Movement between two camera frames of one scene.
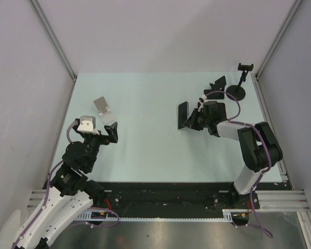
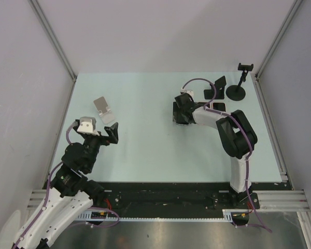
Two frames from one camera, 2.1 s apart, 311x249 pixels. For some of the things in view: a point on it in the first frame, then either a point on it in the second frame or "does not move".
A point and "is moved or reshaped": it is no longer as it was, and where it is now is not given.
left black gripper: x=112 y=136 does not move
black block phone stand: x=218 y=85 does not move
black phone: x=182 y=114 is moved or reshaped
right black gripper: x=192 y=122 → x=196 y=103
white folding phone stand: x=101 y=106 does not move
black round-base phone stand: x=237 y=91 does not move
